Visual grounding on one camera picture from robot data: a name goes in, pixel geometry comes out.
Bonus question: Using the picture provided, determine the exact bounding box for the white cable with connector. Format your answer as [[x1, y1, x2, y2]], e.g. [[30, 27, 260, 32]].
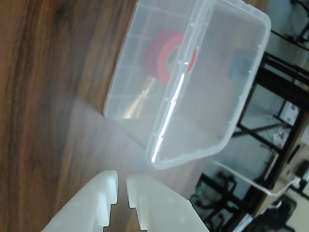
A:
[[209, 158, 302, 197]]

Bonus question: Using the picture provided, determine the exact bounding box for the black mesh office chair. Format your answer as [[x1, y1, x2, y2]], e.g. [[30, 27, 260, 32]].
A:
[[248, 197, 298, 232]]

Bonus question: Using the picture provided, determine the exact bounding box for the black office chair base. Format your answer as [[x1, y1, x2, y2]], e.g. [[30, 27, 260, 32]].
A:
[[190, 170, 240, 223]]

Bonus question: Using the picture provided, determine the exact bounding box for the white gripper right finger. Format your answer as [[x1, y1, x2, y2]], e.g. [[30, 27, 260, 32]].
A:
[[125, 173, 210, 232]]

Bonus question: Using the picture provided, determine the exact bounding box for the black metal table frame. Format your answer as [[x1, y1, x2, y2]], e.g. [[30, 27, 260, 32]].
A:
[[231, 29, 309, 194]]

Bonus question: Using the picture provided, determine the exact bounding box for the clear plastic storage box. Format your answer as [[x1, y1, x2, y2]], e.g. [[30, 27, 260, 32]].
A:
[[103, 0, 271, 170]]

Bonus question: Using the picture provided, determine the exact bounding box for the red tape roll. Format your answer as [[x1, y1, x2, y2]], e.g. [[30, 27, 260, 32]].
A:
[[144, 29, 200, 84]]

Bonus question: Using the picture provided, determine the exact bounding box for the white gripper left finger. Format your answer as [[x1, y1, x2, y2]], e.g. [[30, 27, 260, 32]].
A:
[[42, 170, 119, 232]]

